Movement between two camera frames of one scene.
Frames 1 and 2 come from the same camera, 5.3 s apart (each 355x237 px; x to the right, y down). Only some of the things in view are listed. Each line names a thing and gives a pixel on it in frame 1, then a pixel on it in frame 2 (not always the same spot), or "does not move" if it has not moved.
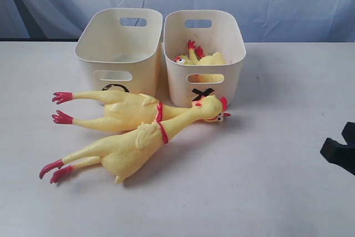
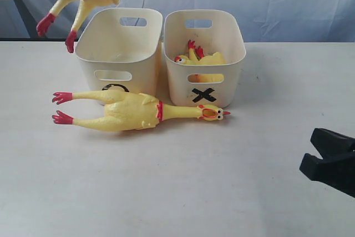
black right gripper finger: (348, 133) -> (329, 144)
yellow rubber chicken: (196, 56) does not move
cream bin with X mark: (221, 31) does not move
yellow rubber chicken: (121, 114) does not move
